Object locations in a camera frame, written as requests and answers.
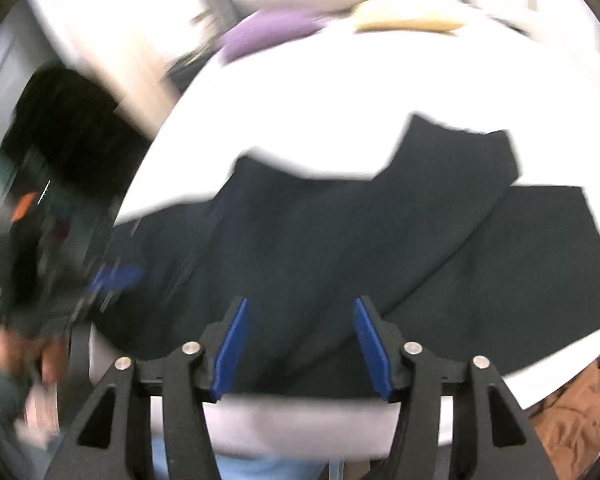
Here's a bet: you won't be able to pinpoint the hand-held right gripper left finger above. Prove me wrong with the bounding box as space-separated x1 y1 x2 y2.
43 296 249 480

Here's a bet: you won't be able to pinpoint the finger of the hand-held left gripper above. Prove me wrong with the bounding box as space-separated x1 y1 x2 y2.
82 262 146 298

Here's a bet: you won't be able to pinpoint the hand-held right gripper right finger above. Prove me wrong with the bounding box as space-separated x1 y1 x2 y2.
352 296 558 480

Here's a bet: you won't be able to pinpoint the dark navy pants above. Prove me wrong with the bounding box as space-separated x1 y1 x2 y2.
87 114 600 396

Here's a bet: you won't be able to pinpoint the person's left hand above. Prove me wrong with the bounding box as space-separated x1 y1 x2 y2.
0 327 71 386

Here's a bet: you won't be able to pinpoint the light blue cloth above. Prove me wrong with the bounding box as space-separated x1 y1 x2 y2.
152 437 331 480

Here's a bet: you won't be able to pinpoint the brown cloth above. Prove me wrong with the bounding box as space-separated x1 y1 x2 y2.
527 355 600 480

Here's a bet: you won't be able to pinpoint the white bed sheet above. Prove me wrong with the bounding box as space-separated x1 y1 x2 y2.
87 25 600 461

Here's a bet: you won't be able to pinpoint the purple cloth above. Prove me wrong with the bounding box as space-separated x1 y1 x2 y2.
217 12 331 63

